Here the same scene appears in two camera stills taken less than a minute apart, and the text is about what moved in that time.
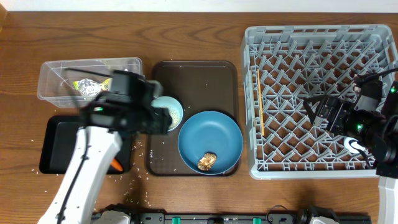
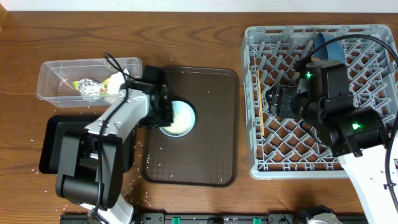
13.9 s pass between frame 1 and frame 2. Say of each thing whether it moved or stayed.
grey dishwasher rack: stayed
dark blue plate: moved
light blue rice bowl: moved
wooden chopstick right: stayed
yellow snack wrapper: stayed
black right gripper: moved
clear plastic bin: stayed
